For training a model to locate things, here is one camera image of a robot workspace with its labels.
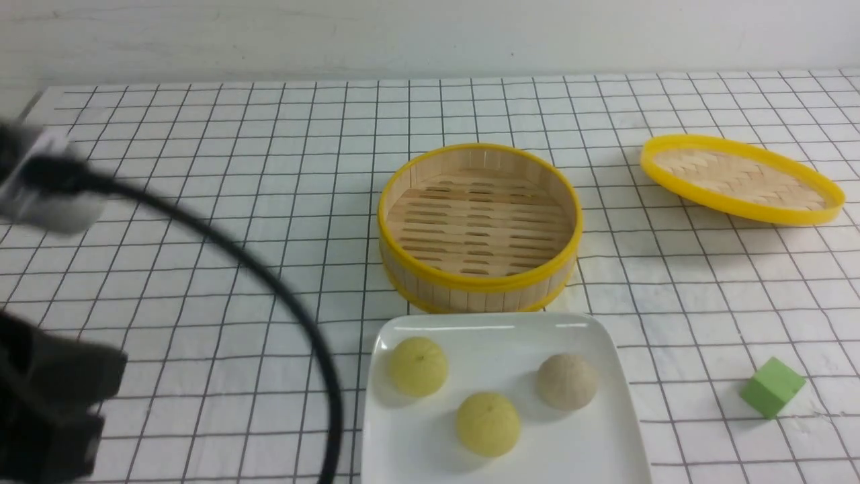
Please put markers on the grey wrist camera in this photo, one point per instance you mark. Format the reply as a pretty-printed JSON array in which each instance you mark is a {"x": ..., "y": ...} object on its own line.
[{"x": 23, "y": 202}]

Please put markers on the yellow steamed bun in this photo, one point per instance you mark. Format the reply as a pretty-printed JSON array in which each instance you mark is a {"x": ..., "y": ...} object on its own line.
[{"x": 488, "y": 424}]

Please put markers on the yellow bamboo steamer basket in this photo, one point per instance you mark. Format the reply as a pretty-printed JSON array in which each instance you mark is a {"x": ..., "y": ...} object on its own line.
[{"x": 479, "y": 228}]

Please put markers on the white square plate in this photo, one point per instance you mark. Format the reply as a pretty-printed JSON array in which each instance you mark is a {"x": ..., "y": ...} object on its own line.
[{"x": 409, "y": 440}]

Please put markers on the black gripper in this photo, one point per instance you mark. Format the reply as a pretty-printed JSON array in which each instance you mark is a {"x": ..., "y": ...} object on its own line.
[{"x": 50, "y": 385}]

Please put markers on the green foam cube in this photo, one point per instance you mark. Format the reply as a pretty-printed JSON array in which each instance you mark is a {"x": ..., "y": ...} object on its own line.
[{"x": 771, "y": 388}]

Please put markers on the yellow bun on plate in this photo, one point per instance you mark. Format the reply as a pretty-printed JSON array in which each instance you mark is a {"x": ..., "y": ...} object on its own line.
[{"x": 418, "y": 367}]

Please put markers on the white grid tablecloth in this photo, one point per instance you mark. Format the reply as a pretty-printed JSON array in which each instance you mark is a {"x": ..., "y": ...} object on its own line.
[{"x": 222, "y": 387}]

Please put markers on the beige steamed bun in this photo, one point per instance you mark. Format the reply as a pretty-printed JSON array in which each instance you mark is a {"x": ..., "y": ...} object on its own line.
[{"x": 566, "y": 382}]

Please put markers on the yellow bamboo steamer lid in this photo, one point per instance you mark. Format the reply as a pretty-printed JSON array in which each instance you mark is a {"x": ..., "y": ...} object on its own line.
[{"x": 741, "y": 180}]

